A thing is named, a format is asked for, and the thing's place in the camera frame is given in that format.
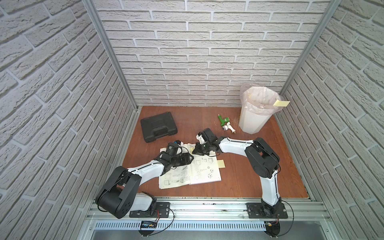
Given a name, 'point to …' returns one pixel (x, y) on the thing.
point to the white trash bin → (251, 123)
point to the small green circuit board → (148, 224)
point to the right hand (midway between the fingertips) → (193, 152)
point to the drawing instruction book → (202, 169)
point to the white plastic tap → (225, 127)
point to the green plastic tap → (223, 121)
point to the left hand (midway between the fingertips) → (186, 154)
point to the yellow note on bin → (281, 103)
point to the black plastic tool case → (155, 126)
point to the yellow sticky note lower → (221, 163)
